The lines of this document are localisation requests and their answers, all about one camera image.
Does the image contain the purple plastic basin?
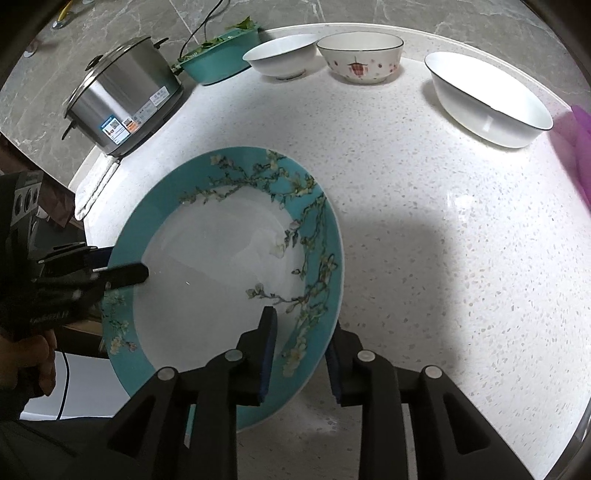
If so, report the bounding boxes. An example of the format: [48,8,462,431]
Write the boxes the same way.
[570,104,591,206]

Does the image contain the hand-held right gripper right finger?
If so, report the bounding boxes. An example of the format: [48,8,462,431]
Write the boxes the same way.
[325,320,539,480]

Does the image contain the white folded cloth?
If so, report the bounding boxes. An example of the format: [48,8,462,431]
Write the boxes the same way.
[74,154,123,221]

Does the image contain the large teal floral plate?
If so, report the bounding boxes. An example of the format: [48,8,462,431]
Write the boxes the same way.
[100,146,345,433]

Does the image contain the person's left hand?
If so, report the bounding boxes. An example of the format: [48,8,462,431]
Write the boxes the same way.
[0,332,57,398]

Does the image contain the black power cord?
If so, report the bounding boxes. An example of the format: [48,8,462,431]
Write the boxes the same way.
[178,0,232,61]

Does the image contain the small white bowl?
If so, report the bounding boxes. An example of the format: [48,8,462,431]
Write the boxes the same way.
[243,34,319,82]

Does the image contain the cream patterned bowl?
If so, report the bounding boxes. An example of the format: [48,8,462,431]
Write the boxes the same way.
[316,32,404,85]

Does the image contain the leafy green vegetables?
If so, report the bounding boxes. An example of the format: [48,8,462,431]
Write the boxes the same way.
[173,16,256,68]

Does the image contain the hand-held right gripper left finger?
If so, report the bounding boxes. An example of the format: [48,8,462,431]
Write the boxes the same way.
[104,305,280,480]

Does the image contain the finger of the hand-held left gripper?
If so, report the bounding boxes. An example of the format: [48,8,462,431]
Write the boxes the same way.
[38,241,115,274]
[92,261,150,290]

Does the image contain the large white bowl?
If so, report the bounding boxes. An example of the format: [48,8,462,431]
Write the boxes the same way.
[424,51,554,148]

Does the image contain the teal plastic basin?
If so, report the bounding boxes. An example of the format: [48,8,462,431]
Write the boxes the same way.
[178,25,260,86]

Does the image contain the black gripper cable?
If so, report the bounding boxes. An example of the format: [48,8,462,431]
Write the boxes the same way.
[54,350,71,422]

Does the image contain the stainless steel rice cooker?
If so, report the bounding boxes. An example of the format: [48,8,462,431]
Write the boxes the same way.
[62,36,185,157]

